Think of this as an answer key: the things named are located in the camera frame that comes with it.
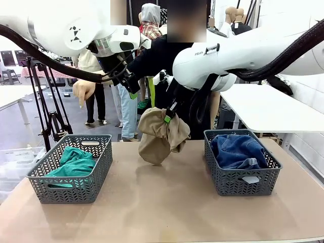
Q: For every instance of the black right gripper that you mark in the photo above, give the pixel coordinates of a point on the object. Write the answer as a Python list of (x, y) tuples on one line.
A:
[(178, 95)]

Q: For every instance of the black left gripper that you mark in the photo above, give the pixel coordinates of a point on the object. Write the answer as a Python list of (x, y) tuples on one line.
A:
[(116, 67)]

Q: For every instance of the beige garment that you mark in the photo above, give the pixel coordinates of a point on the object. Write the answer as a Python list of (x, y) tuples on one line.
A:
[(157, 141)]

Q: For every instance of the dark blue denim shorts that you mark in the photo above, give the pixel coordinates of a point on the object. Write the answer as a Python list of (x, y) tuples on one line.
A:
[(235, 149)]

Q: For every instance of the green top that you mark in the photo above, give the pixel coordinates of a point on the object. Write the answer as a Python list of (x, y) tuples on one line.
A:
[(76, 162)]

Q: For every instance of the person's left forearm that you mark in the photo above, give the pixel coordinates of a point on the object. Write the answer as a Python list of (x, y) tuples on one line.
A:
[(215, 114)]

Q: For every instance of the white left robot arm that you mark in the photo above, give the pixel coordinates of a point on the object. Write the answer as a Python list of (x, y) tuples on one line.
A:
[(63, 25)]

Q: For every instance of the person's right hand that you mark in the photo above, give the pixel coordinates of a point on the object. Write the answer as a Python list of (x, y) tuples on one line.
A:
[(84, 88)]

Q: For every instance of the mannequin in light blue fleece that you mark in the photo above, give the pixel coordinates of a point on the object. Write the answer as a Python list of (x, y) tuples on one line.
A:
[(127, 114)]

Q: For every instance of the person in black t-shirt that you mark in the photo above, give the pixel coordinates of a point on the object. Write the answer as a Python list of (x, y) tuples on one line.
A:
[(149, 60)]

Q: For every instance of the mannequin in cream shirt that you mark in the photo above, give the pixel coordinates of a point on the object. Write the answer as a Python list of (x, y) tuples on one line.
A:
[(95, 106)]

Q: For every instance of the mannequin in plaid shirt, hood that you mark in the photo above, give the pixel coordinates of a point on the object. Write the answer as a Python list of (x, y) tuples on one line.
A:
[(150, 17)]

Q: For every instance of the table with pink cloth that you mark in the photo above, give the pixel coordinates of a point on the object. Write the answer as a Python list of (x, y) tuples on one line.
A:
[(59, 76)]

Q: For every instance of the white table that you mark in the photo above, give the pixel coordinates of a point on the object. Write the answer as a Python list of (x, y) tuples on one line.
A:
[(12, 93), (265, 111)]

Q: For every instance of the grey plastic lattice basket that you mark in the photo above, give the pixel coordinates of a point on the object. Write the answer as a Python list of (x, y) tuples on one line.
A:
[(76, 189), (240, 187)]

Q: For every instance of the mannequin in white shirt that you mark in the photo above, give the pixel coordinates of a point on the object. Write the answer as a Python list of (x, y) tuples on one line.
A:
[(227, 27)]

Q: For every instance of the mannequin in black shirt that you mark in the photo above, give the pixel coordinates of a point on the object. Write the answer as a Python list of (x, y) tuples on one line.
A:
[(241, 27)]

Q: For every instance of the black bag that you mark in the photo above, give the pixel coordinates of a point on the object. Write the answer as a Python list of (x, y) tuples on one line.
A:
[(281, 86)]

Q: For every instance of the dark flat panel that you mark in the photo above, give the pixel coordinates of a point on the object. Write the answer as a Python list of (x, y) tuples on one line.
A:
[(7, 58), (20, 56)]

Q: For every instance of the grey stool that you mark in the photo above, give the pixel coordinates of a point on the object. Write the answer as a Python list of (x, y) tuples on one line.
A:
[(8, 74)]

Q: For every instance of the clear plastic storage box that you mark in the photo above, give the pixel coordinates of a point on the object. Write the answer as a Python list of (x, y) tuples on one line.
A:
[(15, 162)]

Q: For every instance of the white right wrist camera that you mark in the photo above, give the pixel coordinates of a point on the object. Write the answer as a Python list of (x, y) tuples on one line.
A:
[(158, 78)]

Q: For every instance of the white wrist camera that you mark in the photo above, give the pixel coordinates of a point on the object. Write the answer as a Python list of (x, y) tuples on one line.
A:
[(158, 78), (146, 43)]

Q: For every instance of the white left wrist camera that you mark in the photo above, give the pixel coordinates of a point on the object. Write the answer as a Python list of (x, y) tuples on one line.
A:
[(146, 43)]

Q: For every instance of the black camera tripod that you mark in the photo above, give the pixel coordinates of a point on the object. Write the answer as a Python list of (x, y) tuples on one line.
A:
[(46, 136)]

